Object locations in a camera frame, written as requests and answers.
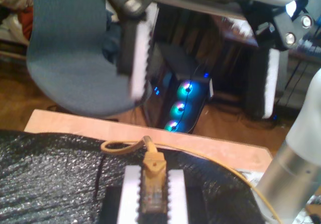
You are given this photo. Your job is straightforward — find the black bubble wrap mat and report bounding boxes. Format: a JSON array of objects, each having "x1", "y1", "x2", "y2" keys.
[{"x1": 0, "y1": 130, "x2": 266, "y2": 224}]

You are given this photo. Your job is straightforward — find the black computer tower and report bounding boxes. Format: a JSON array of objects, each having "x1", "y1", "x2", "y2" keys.
[{"x1": 140, "y1": 43, "x2": 214, "y2": 134}]

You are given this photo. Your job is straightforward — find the grey office chair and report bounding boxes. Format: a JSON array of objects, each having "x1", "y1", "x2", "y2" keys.
[{"x1": 26, "y1": 0, "x2": 141, "y2": 118}]

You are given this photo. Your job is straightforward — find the yellow network cable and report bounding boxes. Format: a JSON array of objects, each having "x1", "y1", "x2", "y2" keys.
[{"x1": 100, "y1": 135, "x2": 283, "y2": 224}]

